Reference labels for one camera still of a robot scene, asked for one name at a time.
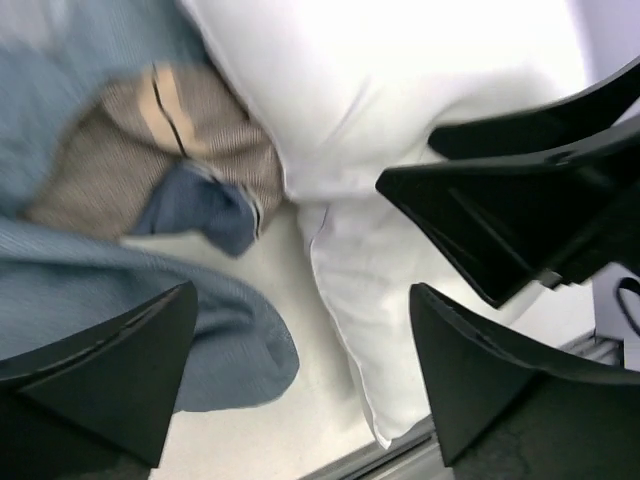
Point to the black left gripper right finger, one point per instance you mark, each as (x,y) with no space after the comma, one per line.
(508,407)

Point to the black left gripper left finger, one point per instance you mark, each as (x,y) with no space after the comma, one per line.
(98,404)

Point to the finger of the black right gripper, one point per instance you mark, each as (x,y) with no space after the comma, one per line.
(556,216)
(574,118)

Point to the white pillow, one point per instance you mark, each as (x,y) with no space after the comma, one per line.
(347,89)

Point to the blue beige striped pillowcase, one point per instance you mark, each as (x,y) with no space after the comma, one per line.
(114,124)

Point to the aluminium front frame rail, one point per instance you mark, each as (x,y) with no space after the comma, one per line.
(417,455)

